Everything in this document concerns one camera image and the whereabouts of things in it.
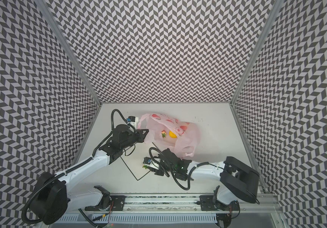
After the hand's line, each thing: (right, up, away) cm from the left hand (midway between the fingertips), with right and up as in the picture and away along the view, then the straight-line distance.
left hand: (149, 131), depth 81 cm
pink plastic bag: (+21, -8, 0) cm, 22 cm away
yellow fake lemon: (+14, -4, +15) cm, 21 cm away
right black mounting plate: (+31, -36, -9) cm, 49 cm away
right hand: (+1, -19, -2) cm, 19 cm away
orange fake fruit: (+8, -3, +13) cm, 16 cm away
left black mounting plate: (-17, -35, -10) cm, 41 cm away
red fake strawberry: (-1, -18, -7) cm, 19 cm away
